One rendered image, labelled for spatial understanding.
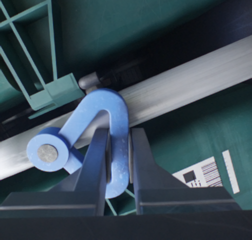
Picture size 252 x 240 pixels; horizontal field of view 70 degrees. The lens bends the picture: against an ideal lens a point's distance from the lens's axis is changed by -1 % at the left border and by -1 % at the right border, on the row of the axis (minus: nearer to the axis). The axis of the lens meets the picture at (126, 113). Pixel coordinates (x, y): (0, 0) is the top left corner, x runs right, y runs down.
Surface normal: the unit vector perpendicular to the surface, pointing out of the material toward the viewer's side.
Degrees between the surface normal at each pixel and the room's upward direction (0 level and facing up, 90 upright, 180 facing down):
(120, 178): 90
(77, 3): 94
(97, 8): 94
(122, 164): 90
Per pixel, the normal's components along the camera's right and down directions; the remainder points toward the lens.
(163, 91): -0.08, 0.01
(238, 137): 0.04, 0.27
